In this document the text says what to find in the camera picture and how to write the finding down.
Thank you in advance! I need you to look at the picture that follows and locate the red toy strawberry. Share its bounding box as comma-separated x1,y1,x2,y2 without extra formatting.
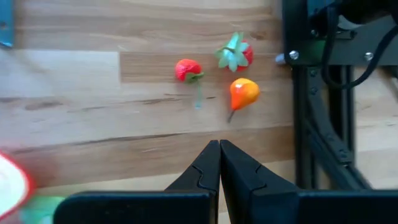
214,31,254,73
174,58,205,84

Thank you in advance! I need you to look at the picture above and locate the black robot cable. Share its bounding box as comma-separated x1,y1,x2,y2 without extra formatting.
320,6,398,90

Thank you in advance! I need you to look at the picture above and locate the red toy apple half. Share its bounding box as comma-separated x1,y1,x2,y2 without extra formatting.
0,151,35,222

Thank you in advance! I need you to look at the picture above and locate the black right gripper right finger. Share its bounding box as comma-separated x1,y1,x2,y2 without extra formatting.
220,139,398,224

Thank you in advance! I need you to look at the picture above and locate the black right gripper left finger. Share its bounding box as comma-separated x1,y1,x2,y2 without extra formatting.
52,139,221,224

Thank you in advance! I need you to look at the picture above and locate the orange toy pear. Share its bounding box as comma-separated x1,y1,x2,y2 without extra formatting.
226,77,261,124

